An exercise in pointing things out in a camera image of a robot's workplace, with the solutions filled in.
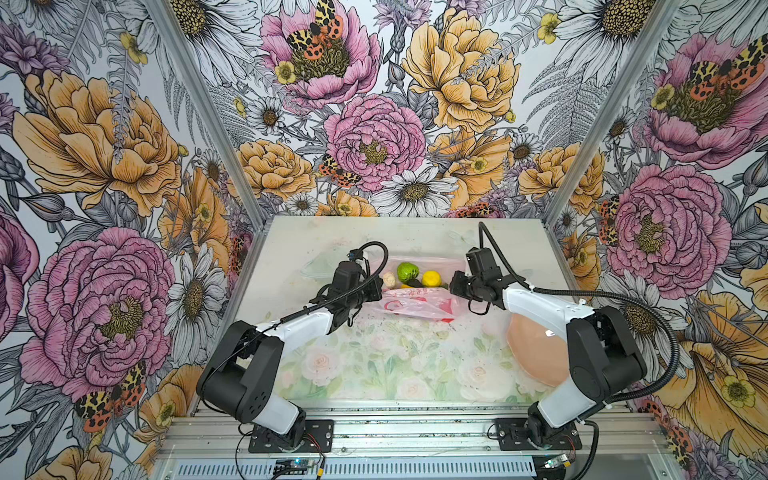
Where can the aluminium corner post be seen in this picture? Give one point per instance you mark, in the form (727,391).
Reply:
(650,36)
(185,61)

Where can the yellow fake lemon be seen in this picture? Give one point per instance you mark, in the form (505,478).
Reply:
(431,279)

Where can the aluminium left corner post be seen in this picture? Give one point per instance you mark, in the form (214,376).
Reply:
(185,61)

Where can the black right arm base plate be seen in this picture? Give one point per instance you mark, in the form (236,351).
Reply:
(519,434)

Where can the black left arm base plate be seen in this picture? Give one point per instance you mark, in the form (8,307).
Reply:
(309,436)

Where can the pink printed plastic bag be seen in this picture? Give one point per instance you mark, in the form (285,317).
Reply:
(418,302)

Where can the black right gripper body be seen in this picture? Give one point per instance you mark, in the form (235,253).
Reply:
(467,287)

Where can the pale fake garlic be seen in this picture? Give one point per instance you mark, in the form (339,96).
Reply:
(389,280)

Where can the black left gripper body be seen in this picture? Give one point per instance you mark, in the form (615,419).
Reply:
(367,292)

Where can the green circuit board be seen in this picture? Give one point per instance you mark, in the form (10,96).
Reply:
(297,466)

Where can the pink round plate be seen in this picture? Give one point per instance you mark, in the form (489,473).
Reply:
(542,355)

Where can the aluminium right corner post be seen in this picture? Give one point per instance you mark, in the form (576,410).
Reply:
(650,36)

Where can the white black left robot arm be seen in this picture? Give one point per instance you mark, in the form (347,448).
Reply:
(240,377)

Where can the aluminium front rail frame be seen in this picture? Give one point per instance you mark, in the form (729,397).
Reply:
(373,440)

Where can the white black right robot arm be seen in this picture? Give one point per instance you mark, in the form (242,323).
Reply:
(603,357)

